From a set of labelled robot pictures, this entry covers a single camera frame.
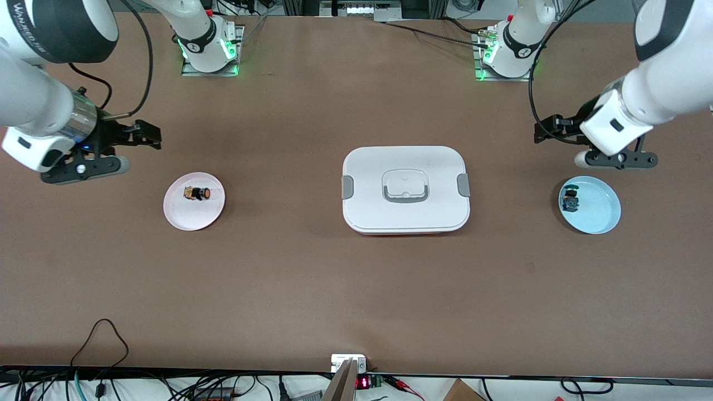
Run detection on pink round plate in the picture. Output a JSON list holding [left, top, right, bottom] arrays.
[[163, 172, 227, 232]]

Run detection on light blue round plate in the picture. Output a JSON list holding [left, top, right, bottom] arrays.
[[558, 175, 622, 235]]

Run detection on white lunch box grey clips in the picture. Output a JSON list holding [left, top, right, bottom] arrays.
[[341, 145, 472, 237]]

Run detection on white power strip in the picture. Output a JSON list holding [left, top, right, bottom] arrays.
[[344, 3, 392, 17]]

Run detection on brown cardboard box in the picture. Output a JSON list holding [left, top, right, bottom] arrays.
[[443, 379, 486, 401]]

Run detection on small white box device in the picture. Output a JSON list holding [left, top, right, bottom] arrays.
[[330, 354, 369, 374]]

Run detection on red clip lead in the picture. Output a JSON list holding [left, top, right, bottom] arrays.
[[384, 375, 425, 401]]

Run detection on grey angled bar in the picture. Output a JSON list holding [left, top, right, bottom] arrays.
[[322, 358, 359, 401]]

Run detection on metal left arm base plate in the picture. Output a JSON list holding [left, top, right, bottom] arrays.
[[473, 25, 535, 83]]

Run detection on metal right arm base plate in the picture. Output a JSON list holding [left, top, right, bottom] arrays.
[[180, 24, 246, 77]]

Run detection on black cable to arm base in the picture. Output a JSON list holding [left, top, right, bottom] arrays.
[[374, 20, 491, 48]]

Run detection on looped thin black cable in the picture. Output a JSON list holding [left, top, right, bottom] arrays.
[[70, 318, 130, 369]]

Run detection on black flat cable loop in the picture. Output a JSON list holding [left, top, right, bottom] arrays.
[[560, 377, 614, 395]]

